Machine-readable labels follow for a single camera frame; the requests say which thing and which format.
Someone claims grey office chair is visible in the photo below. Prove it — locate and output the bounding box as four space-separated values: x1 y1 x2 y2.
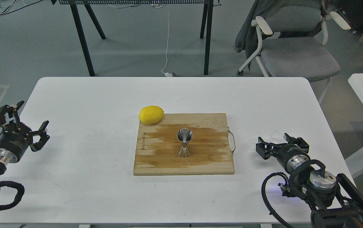
235 0 350 103

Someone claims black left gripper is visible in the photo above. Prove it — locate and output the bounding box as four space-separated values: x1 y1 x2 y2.
0 101 50 164

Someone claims small clear glass cup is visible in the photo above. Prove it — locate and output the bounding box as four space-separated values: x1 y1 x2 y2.
269 130 287 144

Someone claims steel double jigger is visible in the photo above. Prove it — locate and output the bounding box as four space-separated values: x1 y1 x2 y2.
177 128 193 158

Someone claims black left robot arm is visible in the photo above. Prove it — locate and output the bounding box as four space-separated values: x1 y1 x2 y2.
0 101 50 211

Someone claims wooden cutting board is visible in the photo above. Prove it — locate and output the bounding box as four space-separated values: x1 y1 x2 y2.
133 113 235 176

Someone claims black metal rack table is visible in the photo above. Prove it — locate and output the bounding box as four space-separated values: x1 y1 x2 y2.
51 0 221 77

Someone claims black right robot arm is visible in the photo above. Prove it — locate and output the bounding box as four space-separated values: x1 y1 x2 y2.
256 133 363 228

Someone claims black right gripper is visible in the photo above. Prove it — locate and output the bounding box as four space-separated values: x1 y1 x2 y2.
256 133 310 173

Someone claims white power cable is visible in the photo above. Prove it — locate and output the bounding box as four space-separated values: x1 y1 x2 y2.
160 4 173 77

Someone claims yellow lemon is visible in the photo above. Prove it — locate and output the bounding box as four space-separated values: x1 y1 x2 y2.
138 105 164 124

